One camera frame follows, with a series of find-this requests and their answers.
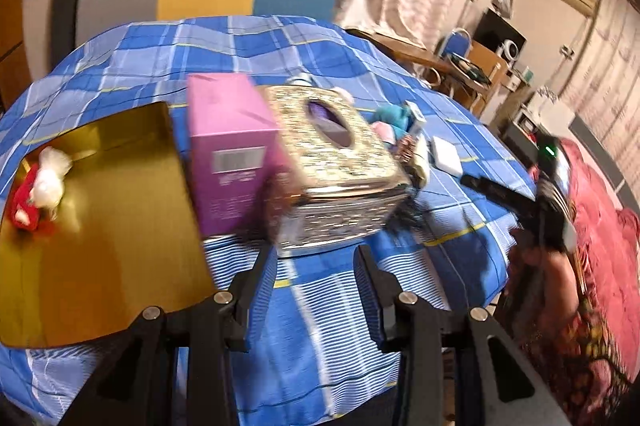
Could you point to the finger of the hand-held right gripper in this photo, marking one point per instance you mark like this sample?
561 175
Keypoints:
505 196

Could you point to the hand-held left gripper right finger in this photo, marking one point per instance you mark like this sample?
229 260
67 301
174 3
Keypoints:
371 293

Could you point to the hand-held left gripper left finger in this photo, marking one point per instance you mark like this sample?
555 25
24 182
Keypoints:
264 278

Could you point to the teal plush bear pink dress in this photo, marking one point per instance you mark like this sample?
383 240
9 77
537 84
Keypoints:
390 116

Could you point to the gold metal tin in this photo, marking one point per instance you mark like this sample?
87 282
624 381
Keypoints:
120 226

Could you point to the person's right hand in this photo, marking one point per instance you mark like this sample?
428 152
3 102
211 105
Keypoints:
545 278

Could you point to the red quilt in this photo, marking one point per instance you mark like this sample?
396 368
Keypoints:
600 226

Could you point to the white small box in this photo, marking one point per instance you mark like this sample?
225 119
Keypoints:
447 153

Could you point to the brown patterned pouch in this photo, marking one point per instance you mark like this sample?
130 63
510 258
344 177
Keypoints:
412 156

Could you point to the pink cardboard box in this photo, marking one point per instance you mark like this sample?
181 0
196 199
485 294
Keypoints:
225 141

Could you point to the small white fan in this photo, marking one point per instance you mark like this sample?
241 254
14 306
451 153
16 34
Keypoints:
510 50

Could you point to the wooden desk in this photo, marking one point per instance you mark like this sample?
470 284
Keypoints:
430 61

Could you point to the blue chair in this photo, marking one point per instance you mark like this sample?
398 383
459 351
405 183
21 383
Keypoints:
455 43

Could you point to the black monitor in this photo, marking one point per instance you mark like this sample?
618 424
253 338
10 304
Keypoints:
500 28

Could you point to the blue checkered bedsheet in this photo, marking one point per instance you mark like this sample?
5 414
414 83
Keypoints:
320 56

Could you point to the red and white plush toy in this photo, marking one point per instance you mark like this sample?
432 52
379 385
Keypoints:
37 191

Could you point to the wooden wardrobe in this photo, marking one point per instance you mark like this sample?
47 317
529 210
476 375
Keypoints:
12 46

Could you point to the black padded post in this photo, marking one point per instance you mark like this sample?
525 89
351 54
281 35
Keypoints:
67 11

